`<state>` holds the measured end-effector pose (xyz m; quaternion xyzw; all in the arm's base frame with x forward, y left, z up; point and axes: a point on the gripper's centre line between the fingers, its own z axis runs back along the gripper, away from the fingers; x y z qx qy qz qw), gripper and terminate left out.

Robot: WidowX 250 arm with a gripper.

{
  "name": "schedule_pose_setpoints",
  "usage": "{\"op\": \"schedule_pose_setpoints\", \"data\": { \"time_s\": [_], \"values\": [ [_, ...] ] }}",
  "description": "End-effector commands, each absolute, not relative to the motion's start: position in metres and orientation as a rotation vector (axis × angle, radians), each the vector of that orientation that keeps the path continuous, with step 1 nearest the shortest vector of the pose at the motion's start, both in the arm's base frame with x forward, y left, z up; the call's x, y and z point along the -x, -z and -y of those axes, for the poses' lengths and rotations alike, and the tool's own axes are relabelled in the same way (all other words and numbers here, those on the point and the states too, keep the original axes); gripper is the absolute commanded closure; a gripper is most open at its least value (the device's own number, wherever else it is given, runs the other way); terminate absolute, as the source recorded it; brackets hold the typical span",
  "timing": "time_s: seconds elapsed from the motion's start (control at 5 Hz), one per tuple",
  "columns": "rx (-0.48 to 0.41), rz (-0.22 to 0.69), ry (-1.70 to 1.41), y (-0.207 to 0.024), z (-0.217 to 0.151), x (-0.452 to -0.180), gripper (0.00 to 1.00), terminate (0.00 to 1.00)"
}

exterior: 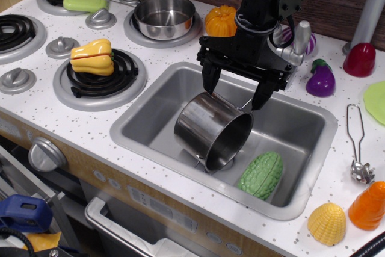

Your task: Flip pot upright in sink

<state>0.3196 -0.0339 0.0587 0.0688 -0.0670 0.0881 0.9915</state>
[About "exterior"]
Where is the grey oven front knob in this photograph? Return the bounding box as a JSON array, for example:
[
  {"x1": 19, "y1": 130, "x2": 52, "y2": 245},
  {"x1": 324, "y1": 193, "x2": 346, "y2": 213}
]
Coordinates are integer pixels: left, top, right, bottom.
[{"x1": 28, "y1": 137, "x2": 67, "y2": 172}]

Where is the metal whisk utensil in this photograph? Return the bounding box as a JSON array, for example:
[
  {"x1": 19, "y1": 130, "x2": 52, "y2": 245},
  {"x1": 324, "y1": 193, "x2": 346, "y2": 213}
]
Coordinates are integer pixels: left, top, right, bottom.
[{"x1": 346, "y1": 104, "x2": 375, "y2": 185}]

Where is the back right grey burner ring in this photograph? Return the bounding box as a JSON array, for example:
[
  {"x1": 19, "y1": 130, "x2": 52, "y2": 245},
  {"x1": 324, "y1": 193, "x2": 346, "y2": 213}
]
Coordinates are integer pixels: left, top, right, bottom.
[{"x1": 123, "y1": 8, "x2": 203, "y2": 49}]

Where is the silver toy faucet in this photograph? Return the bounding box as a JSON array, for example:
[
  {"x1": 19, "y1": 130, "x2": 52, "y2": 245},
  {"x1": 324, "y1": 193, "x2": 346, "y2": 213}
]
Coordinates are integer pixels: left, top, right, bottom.
[{"x1": 201, "y1": 0, "x2": 312, "y2": 91}]

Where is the steel saucepan on burner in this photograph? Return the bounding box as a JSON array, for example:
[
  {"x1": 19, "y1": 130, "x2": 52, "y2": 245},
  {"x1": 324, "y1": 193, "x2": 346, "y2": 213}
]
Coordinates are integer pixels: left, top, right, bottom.
[{"x1": 107, "y1": 0, "x2": 196, "y2": 41}]

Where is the red pepper toy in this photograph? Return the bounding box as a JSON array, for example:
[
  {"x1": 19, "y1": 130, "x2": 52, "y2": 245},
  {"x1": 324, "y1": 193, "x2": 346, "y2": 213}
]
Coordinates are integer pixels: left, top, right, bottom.
[{"x1": 343, "y1": 43, "x2": 376, "y2": 78}]

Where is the purple onion toy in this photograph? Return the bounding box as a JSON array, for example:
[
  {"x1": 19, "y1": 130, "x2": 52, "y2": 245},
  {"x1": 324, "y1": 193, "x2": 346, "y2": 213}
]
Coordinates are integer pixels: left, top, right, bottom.
[{"x1": 282, "y1": 27, "x2": 316, "y2": 55}]

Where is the orange pumpkin toy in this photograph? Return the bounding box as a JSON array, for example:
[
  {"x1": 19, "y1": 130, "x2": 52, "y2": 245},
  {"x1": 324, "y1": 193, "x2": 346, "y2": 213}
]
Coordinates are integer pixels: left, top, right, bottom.
[{"x1": 205, "y1": 5, "x2": 237, "y2": 37}]

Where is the light green lettuce toy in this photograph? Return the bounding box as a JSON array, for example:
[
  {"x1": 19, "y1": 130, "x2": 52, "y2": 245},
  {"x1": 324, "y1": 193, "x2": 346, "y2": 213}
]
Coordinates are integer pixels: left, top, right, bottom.
[{"x1": 363, "y1": 81, "x2": 385, "y2": 125}]

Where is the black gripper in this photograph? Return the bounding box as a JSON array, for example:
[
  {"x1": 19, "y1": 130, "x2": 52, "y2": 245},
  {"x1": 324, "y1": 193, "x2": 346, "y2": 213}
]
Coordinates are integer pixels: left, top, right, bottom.
[{"x1": 197, "y1": 13, "x2": 294, "y2": 111}]

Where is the grey toy sink basin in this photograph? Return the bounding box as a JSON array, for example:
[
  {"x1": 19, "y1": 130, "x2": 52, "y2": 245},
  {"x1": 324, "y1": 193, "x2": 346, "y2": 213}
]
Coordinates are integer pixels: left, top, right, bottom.
[{"x1": 110, "y1": 62, "x2": 337, "y2": 220}]

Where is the grey metal pole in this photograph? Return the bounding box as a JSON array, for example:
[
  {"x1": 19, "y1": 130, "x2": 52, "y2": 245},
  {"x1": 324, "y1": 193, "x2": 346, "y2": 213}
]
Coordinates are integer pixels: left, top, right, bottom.
[{"x1": 342, "y1": 0, "x2": 384, "y2": 55}]

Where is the grey stove knob lower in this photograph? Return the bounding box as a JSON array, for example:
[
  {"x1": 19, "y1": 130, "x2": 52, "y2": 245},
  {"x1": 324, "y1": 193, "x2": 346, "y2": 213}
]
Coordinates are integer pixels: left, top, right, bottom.
[{"x1": 1, "y1": 68, "x2": 37, "y2": 94}]

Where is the yellow bell pepper toy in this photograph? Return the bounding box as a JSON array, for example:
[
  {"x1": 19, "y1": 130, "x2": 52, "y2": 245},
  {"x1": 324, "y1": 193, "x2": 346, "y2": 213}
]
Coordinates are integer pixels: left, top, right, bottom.
[{"x1": 70, "y1": 39, "x2": 115, "y2": 76}]

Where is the steel pot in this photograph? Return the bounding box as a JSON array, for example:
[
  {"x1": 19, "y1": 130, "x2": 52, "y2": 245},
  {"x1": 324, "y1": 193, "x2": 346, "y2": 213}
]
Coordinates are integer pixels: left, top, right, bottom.
[{"x1": 174, "y1": 92, "x2": 254, "y2": 173}]

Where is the grey oven door handle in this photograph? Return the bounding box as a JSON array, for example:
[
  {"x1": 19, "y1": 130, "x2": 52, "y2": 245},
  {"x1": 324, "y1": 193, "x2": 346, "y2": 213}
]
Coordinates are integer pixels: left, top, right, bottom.
[{"x1": 85, "y1": 197, "x2": 197, "y2": 257}]

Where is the orange carrot toy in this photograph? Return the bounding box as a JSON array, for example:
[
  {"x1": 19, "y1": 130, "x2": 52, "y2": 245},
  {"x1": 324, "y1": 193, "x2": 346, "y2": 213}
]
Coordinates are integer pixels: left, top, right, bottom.
[{"x1": 348, "y1": 181, "x2": 384, "y2": 231}]

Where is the yellow corn toy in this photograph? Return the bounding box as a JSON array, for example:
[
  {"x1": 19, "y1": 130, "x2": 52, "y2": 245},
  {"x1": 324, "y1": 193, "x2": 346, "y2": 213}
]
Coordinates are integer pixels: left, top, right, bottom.
[{"x1": 307, "y1": 203, "x2": 347, "y2": 246}]

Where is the blue clamp tool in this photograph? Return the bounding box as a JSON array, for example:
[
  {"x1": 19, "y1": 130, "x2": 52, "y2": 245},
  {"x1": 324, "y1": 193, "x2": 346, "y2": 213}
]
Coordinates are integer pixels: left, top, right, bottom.
[{"x1": 1, "y1": 194, "x2": 53, "y2": 233}]

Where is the purple eggplant toy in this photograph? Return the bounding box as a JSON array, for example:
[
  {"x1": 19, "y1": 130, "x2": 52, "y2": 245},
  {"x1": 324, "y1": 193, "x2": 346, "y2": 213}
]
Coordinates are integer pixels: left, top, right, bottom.
[{"x1": 306, "y1": 59, "x2": 336, "y2": 98}]

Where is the green bitter melon toy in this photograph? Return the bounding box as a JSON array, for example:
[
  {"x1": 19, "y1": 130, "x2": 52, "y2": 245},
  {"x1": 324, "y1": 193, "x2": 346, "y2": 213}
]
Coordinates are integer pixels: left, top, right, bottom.
[{"x1": 237, "y1": 151, "x2": 283, "y2": 200}]

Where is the yellow cloth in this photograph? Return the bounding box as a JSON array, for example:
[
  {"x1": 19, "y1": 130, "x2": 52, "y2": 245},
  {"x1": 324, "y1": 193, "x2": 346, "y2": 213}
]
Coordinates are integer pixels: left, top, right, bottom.
[{"x1": 25, "y1": 232, "x2": 62, "y2": 252}]

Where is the grey stove knob upper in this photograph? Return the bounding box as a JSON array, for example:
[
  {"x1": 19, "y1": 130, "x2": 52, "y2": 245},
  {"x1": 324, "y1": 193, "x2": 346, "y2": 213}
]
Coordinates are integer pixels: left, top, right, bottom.
[{"x1": 85, "y1": 8, "x2": 117, "y2": 30}]

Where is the grey stove knob middle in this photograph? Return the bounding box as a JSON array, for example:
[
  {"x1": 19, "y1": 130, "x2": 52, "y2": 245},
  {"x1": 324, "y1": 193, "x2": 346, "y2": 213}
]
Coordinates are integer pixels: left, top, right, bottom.
[{"x1": 45, "y1": 36, "x2": 79, "y2": 59}]

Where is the front right black burner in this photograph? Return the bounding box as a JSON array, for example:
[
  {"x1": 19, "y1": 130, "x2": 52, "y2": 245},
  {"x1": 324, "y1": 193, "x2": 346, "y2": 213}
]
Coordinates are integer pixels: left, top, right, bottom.
[{"x1": 53, "y1": 49, "x2": 147, "y2": 111}]

